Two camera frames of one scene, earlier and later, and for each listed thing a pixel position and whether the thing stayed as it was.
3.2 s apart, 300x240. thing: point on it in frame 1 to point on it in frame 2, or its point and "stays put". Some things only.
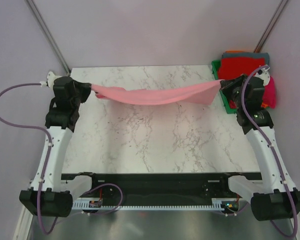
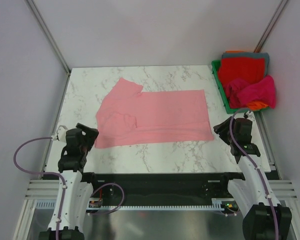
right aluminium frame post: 269,29 stays put
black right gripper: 227,85 to 218,128
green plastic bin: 215,65 stays put
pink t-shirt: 197,93 to 129,115
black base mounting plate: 214,185 stays put
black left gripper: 86,88 to 92,134
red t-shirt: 229,67 stays put
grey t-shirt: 265,55 stays put
